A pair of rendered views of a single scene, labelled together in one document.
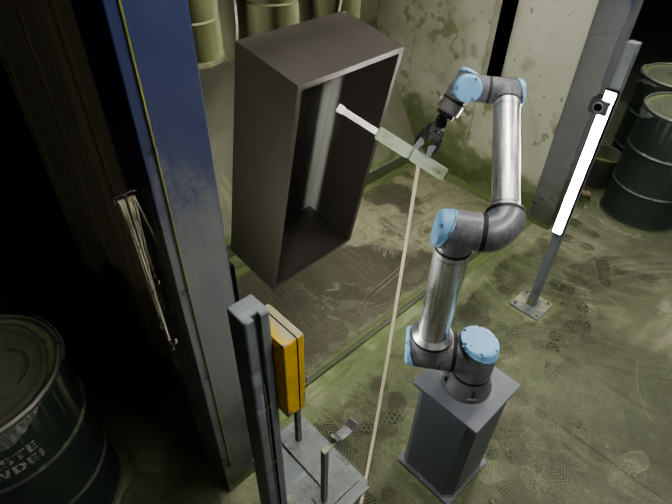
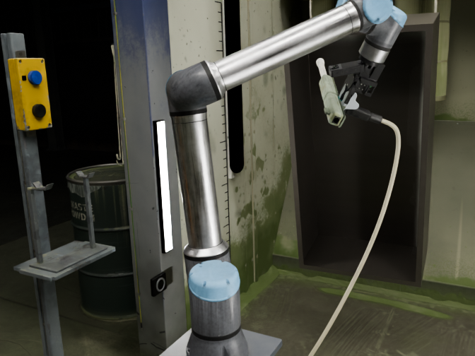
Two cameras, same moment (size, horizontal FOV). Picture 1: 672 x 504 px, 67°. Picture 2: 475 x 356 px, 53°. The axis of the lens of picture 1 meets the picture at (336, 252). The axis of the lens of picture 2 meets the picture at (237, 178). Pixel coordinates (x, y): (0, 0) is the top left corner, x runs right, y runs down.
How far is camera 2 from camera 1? 219 cm
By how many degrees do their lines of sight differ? 69
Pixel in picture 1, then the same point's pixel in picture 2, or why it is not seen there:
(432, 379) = not seen: hidden behind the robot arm
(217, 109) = (440, 157)
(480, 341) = (210, 270)
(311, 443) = (89, 251)
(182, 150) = (128, 18)
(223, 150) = not seen: hidden behind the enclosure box
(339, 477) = (59, 265)
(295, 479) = (59, 253)
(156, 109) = not seen: outside the picture
